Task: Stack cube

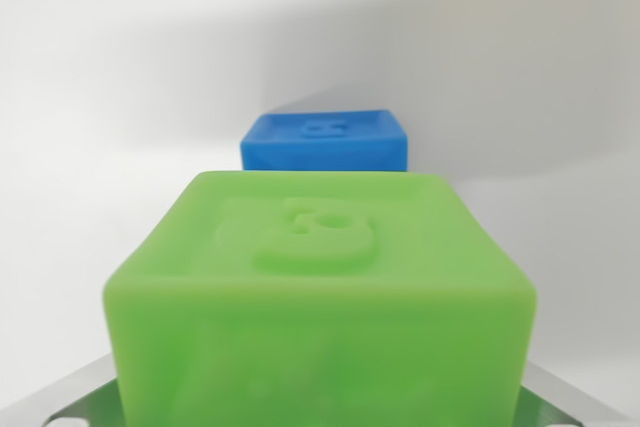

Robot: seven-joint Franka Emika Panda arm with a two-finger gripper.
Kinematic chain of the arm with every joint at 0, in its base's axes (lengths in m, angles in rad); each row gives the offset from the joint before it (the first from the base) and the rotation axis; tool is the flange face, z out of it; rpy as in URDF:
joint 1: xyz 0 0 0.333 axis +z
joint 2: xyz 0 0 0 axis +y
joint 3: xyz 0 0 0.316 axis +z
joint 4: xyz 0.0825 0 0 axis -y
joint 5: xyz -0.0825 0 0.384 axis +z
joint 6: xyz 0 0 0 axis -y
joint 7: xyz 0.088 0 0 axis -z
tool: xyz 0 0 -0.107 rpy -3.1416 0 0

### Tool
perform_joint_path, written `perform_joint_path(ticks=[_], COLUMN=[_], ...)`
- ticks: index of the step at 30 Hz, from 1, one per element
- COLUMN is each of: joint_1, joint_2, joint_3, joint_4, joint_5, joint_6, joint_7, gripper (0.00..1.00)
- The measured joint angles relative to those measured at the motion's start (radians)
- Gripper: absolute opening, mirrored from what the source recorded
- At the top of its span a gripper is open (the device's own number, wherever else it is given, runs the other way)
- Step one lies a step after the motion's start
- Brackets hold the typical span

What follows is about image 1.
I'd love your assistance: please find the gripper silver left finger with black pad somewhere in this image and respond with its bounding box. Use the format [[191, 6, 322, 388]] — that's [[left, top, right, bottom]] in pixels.
[[0, 352, 127, 427]]

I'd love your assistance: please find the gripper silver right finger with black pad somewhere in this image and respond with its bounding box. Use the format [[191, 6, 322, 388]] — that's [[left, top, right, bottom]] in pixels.
[[512, 361, 640, 427]]

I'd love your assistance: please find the green cube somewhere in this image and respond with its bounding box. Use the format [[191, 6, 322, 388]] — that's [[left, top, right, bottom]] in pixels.
[[101, 169, 541, 427]]

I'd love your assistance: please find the blue cube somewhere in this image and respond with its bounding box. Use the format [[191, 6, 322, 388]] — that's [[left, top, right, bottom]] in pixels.
[[239, 108, 410, 175]]

